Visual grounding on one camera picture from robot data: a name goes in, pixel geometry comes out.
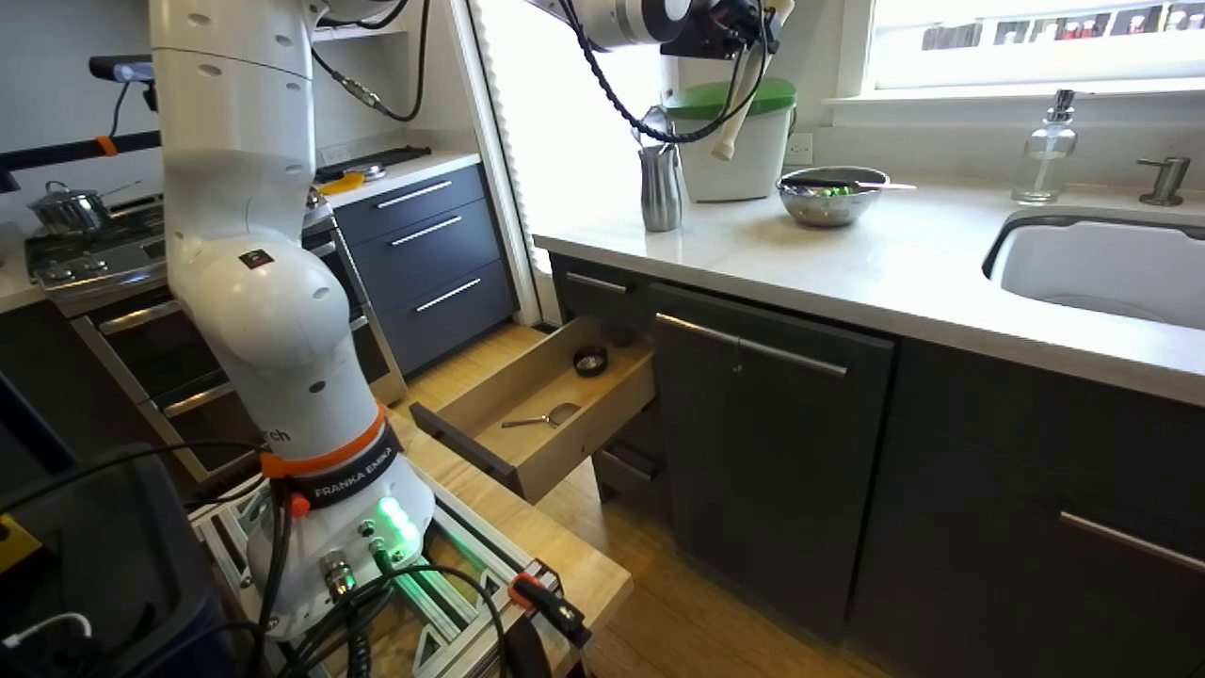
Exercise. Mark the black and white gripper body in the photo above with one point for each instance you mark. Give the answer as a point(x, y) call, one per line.
point(701, 24)

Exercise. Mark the wooden rolling pin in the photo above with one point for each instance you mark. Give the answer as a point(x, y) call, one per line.
point(738, 120)

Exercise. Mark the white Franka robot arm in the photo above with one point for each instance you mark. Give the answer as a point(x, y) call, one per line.
point(250, 302)

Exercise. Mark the white bin with green lid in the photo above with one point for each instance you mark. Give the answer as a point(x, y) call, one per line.
point(741, 155)

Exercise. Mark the stainless steel pitcher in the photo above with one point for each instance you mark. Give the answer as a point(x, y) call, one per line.
point(660, 191)

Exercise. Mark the metal bowl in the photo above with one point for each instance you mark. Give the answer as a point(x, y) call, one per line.
point(832, 205)

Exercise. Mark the clear soap dispenser bottle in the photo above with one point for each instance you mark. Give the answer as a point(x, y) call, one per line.
point(1046, 155)

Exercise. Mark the blue drawer cabinet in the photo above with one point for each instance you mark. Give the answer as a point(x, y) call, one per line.
point(435, 264)

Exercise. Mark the white kitchen sink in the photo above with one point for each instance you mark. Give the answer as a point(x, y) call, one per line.
point(1117, 271)

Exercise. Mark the open wooden drawer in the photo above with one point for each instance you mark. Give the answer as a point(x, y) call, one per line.
point(539, 419)

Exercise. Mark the chrome kitchen faucet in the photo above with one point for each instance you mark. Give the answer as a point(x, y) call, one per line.
point(1168, 181)

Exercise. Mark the dark kitchen base cabinet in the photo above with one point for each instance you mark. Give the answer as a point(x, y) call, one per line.
point(878, 476)

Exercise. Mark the wooden robot platform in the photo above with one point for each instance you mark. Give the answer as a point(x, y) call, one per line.
point(553, 552)

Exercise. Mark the red and black clamp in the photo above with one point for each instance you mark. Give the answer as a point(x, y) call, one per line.
point(553, 603)

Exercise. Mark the steel stove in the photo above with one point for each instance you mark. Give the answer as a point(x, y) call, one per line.
point(101, 259)

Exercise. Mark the metal kettle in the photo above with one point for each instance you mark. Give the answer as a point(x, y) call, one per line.
point(71, 214)

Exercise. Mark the black plastic crate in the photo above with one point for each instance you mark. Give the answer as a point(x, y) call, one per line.
point(101, 579)

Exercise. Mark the camera on black tripod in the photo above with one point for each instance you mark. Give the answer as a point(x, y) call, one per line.
point(136, 68)

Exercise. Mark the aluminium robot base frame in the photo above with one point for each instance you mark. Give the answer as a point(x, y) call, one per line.
point(440, 603)

